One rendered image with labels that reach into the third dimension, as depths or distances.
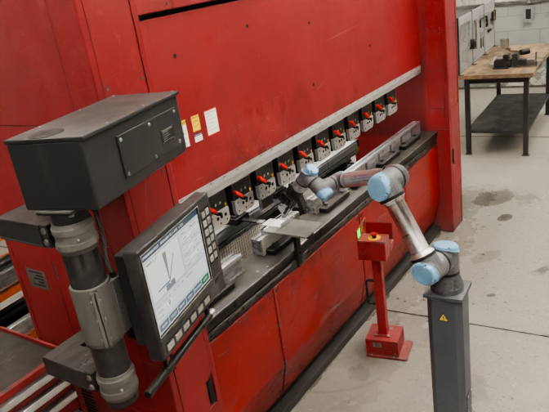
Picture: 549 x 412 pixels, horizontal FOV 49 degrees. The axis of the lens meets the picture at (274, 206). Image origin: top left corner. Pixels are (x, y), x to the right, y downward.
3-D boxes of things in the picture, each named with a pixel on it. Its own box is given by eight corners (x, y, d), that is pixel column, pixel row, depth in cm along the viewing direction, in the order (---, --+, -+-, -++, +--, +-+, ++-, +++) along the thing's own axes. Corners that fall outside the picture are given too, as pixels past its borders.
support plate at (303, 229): (305, 239, 300) (305, 236, 300) (262, 232, 315) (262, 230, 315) (323, 224, 314) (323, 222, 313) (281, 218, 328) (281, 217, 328)
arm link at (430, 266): (456, 270, 265) (398, 161, 266) (439, 286, 256) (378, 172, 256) (435, 276, 274) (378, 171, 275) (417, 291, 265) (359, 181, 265)
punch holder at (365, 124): (363, 132, 395) (362, 108, 389) (352, 132, 400) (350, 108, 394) (373, 126, 406) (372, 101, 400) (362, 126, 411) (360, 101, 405)
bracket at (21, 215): (51, 249, 165) (43, 226, 163) (0, 239, 179) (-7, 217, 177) (153, 196, 195) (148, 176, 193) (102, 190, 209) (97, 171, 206)
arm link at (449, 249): (465, 266, 276) (464, 239, 271) (450, 279, 267) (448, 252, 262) (441, 260, 284) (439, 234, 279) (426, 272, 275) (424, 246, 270)
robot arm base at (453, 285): (467, 281, 282) (467, 262, 278) (459, 297, 270) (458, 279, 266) (435, 277, 289) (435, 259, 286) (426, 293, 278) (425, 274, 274)
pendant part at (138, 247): (165, 362, 176) (137, 253, 163) (131, 359, 180) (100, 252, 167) (226, 284, 214) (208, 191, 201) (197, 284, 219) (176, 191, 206)
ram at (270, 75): (149, 232, 244) (100, 29, 215) (135, 230, 249) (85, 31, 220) (421, 73, 468) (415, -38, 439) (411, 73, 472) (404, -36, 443)
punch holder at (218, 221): (211, 234, 276) (204, 200, 270) (197, 231, 281) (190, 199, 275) (230, 221, 287) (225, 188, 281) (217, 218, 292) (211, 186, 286)
